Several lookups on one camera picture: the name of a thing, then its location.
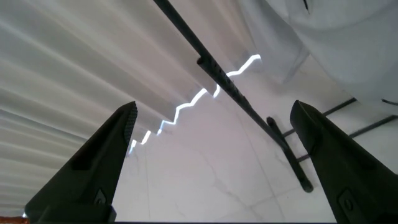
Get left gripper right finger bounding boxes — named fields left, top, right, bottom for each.
left=289, top=100, right=398, bottom=224

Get pale grey shorts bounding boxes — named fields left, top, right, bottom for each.
left=238, top=0, right=398, bottom=106

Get white curtain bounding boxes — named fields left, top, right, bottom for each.
left=0, top=0, right=264, bottom=218

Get black clothes rack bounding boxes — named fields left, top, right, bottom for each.
left=154, top=0, right=398, bottom=194

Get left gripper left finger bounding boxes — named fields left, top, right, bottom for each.
left=24, top=101, right=139, bottom=223

